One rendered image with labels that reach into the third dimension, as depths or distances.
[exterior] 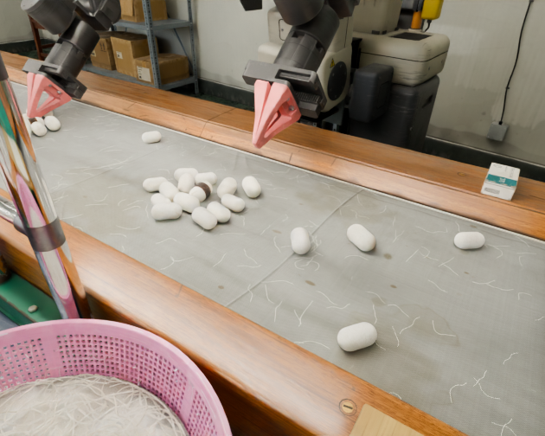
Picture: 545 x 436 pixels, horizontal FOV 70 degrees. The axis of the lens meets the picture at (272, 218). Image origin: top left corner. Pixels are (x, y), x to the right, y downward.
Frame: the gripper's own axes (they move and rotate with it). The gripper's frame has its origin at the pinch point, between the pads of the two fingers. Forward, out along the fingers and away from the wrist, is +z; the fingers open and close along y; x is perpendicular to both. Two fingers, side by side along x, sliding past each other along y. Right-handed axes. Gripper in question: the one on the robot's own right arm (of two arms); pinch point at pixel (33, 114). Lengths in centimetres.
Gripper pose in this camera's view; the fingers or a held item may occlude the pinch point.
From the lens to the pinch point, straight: 85.8
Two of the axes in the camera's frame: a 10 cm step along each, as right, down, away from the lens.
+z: -4.1, 8.9, -1.7
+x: 3.2, 3.2, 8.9
